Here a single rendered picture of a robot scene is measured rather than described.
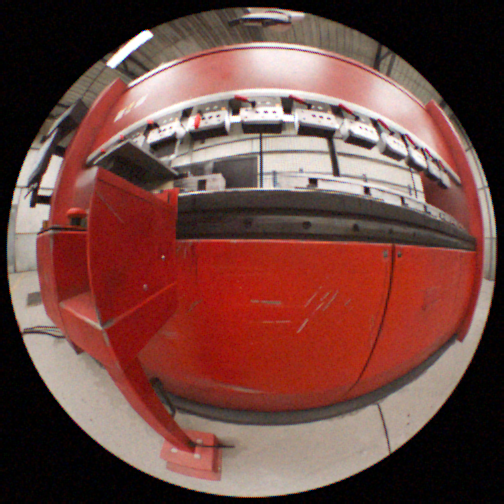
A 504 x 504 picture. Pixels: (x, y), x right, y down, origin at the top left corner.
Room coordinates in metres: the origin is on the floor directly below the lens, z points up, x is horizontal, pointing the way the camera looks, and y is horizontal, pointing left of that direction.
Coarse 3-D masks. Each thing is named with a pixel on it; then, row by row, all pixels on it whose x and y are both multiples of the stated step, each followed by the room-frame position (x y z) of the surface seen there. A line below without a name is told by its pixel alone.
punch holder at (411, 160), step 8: (400, 136) 0.41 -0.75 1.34; (408, 144) 0.37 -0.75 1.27; (416, 144) 0.36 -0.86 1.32; (408, 152) 0.40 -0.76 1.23; (416, 152) 0.37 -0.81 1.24; (408, 160) 0.42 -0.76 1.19; (416, 160) 0.37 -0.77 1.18; (424, 160) 0.36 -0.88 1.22; (416, 168) 0.42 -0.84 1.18; (424, 168) 0.38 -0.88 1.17
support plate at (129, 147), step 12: (120, 144) 0.23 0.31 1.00; (132, 144) 0.25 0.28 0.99; (108, 156) 0.25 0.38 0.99; (120, 156) 0.27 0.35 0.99; (132, 156) 0.30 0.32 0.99; (144, 156) 0.32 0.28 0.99; (144, 168) 0.38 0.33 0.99; (156, 168) 0.40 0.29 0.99; (168, 168) 0.42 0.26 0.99; (144, 180) 0.47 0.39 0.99; (156, 180) 0.50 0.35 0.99
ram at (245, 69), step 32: (192, 64) 0.48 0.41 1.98; (224, 64) 0.46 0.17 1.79; (256, 64) 0.44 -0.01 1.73; (288, 64) 0.43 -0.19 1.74; (320, 64) 0.41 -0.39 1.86; (128, 96) 0.53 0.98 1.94; (160, 96) 0.49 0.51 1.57; (192, 96) 0.47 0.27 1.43; (224, 96) 0.46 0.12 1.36; (288, 96) 0.43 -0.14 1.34; (352, 96) 0.40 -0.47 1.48; (384, 96) 0.37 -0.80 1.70; (416, 128) 0.35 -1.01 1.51; (448, 160) 0.30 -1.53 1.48
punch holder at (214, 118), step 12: (204, 108) 0.46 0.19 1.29; (216, 108) 0.46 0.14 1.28; (228, 108) 0.47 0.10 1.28; (192, 120) 0.46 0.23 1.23; (204, 120) 0.46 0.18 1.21; (216, 120) 0.45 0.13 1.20; (228, 120) 0.50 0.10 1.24; (192, 132) 0.48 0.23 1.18; (204, 132) 0.49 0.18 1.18; (216, 132) 0.50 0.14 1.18; (228, 132) 0.52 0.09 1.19
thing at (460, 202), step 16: (432, 112) 0.22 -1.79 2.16; (448, 128) 0.13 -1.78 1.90; (448, 144) 0.25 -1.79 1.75; (464, 160) 0.11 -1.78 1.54; (464, 176) 0.20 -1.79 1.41; (432, 192) 0.76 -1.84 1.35; (448, 192) 0.50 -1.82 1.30; (464, 192) 0.26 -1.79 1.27; (448, 208) 0.55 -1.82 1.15; (464, 208) 0.31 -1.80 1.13; (480, 208) 0.07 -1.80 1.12; (464, 224) 0.33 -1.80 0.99; (480, 224) 0.10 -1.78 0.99; (480, 240) 0.11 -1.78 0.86; (480, 256) 0.11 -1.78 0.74; (480, 272) 0.09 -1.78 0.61; (480, 288) 0.06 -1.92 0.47; (464, 320) 0.17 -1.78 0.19; (464, 336) 0.08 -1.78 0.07
